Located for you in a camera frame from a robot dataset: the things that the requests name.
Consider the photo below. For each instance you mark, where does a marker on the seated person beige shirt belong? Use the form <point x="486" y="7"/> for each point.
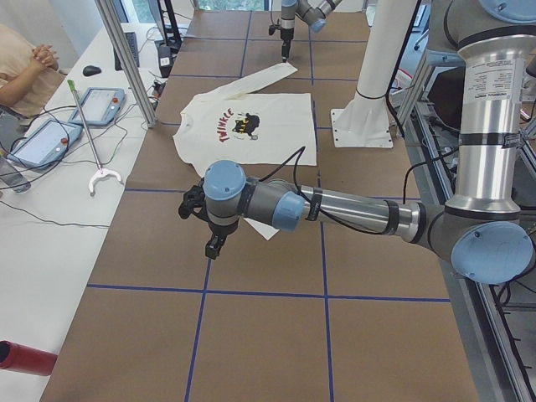
<point x="29" y="74"/>

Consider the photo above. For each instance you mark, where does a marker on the blue teach pendant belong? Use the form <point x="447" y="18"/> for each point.
<point x="47" y="145"/>
<point x="101" y="105"/>

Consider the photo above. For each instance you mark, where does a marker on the black power adapter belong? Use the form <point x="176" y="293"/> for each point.
<point x="165" y="60"/>

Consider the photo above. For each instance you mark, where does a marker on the cream long-sleeve cat shirt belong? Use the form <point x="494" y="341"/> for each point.
<point x="236" y="124"/>

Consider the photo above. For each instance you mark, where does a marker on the black computer mouse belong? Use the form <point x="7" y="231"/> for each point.
<point x="91" y="70"/>

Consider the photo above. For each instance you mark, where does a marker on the black keyboard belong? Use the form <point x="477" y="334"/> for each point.
<point x="131" y="40"/>

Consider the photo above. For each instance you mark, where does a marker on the aluminium frame post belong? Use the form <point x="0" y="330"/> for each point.
<point x="118" y="40"/>

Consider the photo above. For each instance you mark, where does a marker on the near blue teach pendant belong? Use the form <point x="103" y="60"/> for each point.
<point x="47" y="145"/>

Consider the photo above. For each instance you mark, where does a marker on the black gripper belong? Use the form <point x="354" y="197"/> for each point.
<point x="286" y="35"/>
<point x="219" y="230"/>

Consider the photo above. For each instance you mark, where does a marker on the white mounting pillar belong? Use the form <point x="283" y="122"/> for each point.
<point x="392" y="21"/>

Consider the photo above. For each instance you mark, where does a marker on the white reacher grabber stick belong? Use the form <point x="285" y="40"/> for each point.
<point x="101" y="172"/>

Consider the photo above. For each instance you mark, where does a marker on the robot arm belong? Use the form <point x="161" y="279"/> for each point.
<point x="313" y="17"/>
<point x="358" y="185"/>

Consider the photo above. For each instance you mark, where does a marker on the white pillar base plate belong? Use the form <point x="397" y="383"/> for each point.
<point x="362" y="123"/>

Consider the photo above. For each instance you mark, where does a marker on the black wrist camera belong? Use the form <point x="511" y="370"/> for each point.
<point x="193" y="204"/>

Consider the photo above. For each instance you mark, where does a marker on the far blue teach pendant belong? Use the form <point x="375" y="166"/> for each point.
<point x="101" y="105"/>

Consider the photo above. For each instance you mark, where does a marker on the red cylinder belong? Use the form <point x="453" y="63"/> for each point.
<point x="23" y="359"/>

